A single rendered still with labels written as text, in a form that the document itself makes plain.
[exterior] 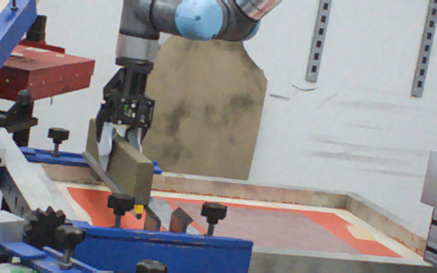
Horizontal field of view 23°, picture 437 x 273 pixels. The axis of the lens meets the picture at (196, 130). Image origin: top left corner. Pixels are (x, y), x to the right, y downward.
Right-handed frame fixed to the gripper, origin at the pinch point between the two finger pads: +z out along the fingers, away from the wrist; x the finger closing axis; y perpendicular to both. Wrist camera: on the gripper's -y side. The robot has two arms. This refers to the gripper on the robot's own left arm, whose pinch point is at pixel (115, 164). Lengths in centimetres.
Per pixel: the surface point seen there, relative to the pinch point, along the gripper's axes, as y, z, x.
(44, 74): -96, -4, 2
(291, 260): 29.0, 7.7, 25.2
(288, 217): -12.2, 10.1, 42.4
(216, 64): -194, -4, 86
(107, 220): 3.3, 10.0, -0.8
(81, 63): -123, -5, 18
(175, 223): 21.4, 4.9, 6.3
